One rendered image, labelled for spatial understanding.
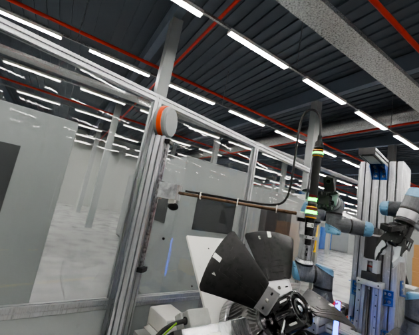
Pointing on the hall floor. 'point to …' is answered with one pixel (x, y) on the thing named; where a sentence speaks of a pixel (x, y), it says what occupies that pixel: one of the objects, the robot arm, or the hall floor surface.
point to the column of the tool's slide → (137, 242)
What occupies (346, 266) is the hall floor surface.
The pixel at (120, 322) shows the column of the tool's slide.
